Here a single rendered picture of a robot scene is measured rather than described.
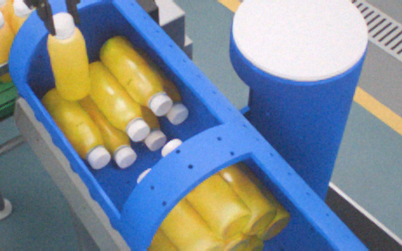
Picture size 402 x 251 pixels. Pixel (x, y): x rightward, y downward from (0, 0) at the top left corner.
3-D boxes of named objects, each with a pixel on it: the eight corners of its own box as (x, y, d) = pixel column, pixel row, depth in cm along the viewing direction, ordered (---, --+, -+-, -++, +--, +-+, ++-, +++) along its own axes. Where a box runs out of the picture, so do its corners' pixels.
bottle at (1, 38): (-4, 86, 161) (-21, 36, 148) (-7, 64, 165) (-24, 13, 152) (26, 80, 162) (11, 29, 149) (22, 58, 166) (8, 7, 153)
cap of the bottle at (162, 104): (171, 93, 132) (176, 99, 131) (160, 110, 134) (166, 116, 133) (156, 93, 129) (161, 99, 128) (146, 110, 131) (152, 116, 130)
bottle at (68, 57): (85, 70, 138) (74, 8, 125) (97, 94, 134) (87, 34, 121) (51, 81, 137) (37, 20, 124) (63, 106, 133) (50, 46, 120)
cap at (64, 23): (70, 16, 124) (68, 9, 123) (78, 31, 122) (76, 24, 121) (48, 23, 123) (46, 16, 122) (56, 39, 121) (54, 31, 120)
